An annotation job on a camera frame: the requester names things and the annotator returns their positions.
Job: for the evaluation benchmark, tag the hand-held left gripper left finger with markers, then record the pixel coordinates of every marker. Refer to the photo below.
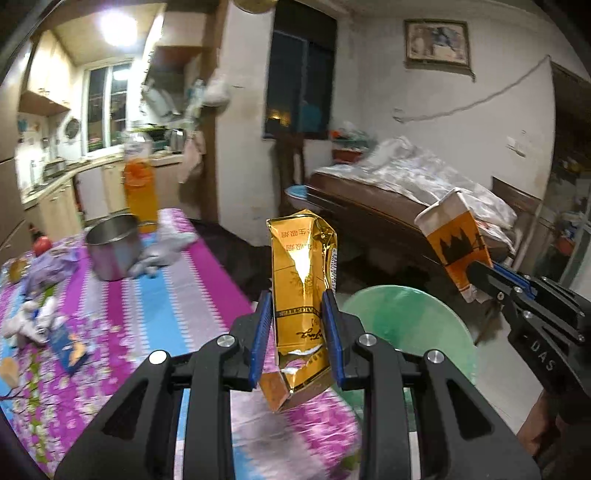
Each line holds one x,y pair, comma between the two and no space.
261,337

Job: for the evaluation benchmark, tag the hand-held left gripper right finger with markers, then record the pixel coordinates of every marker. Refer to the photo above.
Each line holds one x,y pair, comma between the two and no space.
333,337

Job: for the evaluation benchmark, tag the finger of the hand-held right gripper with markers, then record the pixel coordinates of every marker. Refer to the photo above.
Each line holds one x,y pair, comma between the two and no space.
519,279
489,279

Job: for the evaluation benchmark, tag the orange and white carton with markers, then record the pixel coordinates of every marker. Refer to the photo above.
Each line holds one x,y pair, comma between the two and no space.
455,235

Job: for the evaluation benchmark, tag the gold foil carton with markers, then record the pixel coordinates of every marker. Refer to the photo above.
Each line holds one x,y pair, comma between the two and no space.
302,277

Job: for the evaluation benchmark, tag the green bag lined bin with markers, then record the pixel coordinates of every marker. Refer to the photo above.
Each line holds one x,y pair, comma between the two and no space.
411,323

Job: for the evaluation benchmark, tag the person's right forearm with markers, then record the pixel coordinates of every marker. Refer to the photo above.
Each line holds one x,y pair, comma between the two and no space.
572,438

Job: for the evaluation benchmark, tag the person's right hand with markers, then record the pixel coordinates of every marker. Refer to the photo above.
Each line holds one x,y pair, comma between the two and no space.
538,424

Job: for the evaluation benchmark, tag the floral striped tablecloth table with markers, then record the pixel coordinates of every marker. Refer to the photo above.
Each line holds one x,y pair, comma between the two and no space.
161,332

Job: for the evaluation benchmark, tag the white plastic sheet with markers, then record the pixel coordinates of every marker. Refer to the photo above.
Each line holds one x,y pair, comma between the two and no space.
415,175

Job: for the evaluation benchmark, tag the blue basin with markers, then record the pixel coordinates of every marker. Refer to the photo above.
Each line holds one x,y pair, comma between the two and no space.
298,191

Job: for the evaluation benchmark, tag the steel pot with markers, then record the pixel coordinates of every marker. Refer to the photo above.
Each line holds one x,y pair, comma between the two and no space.
113,251

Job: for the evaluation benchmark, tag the wooden chair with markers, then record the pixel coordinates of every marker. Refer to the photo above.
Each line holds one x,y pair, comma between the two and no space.
288,161

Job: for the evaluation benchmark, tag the red bowl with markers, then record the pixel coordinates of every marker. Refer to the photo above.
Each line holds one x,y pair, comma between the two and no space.
346,154

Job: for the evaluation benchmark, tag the blue paper box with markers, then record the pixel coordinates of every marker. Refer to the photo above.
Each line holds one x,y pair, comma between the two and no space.
69,348

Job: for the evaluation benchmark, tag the hanging beige towel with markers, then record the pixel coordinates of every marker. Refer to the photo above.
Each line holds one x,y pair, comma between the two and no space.
194,157

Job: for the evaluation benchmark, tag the orange juice bottle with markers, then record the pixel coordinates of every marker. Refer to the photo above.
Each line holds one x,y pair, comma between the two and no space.
138,184

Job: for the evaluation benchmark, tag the steel kettle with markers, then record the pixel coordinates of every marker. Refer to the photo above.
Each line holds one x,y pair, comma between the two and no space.
175,140

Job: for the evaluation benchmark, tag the purple plastic bag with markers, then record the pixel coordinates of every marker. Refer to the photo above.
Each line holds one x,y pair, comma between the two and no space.
55,263

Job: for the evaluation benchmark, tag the red apple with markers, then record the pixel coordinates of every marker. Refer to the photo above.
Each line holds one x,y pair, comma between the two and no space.
40,244

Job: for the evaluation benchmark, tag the kitchen base cabinets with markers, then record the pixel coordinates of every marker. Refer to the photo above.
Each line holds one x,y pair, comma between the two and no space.
60,198

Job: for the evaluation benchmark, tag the hanging white plastic bag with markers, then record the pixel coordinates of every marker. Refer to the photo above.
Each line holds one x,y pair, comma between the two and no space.
217,92

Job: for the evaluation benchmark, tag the brown bun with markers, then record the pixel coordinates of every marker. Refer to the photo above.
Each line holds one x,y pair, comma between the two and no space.
16,270

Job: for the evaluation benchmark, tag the yellow round fruit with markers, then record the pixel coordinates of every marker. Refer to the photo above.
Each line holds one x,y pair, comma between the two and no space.
9,371

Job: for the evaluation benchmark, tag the steel range hood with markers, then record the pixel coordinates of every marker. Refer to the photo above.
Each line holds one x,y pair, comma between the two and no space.
157,99

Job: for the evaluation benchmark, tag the dark room window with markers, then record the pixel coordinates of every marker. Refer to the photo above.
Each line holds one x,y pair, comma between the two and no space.
300,78

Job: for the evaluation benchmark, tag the kitchen window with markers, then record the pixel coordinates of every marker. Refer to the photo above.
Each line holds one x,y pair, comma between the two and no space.
107,104

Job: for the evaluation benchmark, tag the ceiling light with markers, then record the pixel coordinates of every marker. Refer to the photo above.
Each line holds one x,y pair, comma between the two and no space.
119,23

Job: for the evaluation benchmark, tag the framed wall picture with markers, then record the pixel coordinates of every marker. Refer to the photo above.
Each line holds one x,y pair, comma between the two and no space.
437,44

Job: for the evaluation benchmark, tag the gold wall clock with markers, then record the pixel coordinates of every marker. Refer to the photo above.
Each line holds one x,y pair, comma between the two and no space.
256,4

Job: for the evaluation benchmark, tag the kitchen wall cabinets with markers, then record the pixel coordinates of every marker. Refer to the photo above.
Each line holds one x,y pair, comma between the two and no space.
46,78

